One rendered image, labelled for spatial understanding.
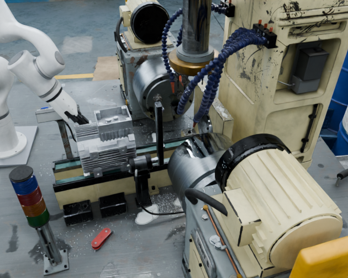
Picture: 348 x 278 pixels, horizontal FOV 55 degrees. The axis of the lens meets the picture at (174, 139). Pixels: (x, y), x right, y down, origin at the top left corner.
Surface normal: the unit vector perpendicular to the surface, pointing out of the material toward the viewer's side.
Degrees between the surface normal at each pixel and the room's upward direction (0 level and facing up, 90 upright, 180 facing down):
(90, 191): 90
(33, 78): 93
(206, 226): 0
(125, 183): 90
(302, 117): 90
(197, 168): 32
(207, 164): 21
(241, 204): 0
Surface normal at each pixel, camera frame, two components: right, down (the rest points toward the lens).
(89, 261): 0.00, -0.78
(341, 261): 0.29, 0.59
